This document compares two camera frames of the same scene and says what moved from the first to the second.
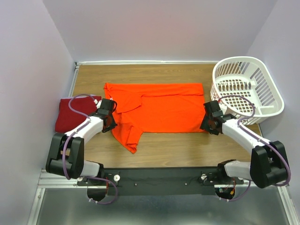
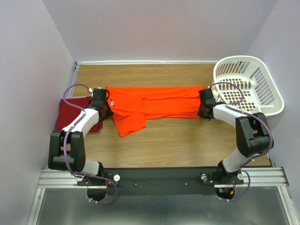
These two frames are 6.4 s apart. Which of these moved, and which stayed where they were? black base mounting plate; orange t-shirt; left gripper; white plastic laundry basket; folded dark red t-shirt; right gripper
Moved: orange t-shirt; right gripper; left gripper
Stayed: white plastic laundry basket; folded dark red t-shirt; black base mounting plate
